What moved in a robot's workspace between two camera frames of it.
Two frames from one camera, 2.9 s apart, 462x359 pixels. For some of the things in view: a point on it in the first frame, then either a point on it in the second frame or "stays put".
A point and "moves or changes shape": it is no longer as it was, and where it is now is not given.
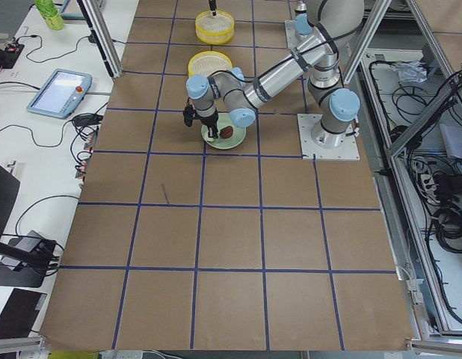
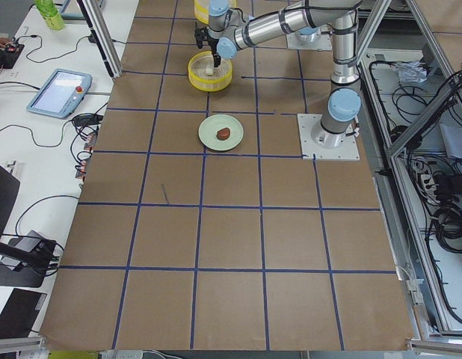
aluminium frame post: (102, 38) stays put
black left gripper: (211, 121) to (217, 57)
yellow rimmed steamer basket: (214, 29) moves or changes shape
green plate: (224, 120) stays put
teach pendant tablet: (60, 93) stays put
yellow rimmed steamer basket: (203, 63) stays put
